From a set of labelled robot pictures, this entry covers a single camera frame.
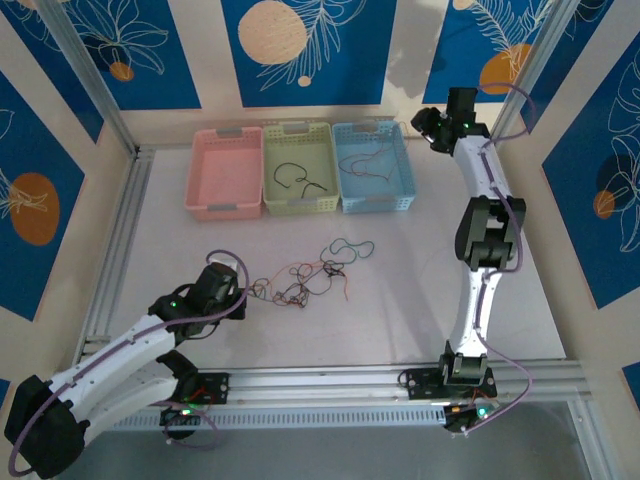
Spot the orange thin wire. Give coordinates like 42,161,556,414
337,122,412,182
252,260,326,301

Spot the black thin wire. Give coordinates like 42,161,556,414
272,161,330,200
294,259,350,297

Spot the red thin wire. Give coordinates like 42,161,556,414
319,269,352,303

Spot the blue perforated plastic basket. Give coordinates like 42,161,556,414
331,119,419,215

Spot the green perforated plastic basket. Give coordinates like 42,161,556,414
261,122,342,218

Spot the pink perforated plastic basket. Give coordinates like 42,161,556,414
183,125,265,223

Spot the black controller board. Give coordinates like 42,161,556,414
158,403,204,442
443,402,501,435

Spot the perforated metal strip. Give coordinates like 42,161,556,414
187,114,401,132

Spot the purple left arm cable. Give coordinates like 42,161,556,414
8,248,250,477

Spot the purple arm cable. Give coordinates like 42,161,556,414
467,82,537,435
8,248,250,477

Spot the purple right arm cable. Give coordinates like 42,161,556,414
467,82,537,435

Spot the aluminium frame post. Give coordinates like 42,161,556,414
567,399,614,480
34,0,140,157
488,0,571,144

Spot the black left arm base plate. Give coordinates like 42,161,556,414
189,372,231,406

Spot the aluminium frame rail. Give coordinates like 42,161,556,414
72,144,154,361
194,360,591,407

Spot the grey slotted cable duct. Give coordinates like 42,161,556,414
112,402,451,432

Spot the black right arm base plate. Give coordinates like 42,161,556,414
403,367,499,401

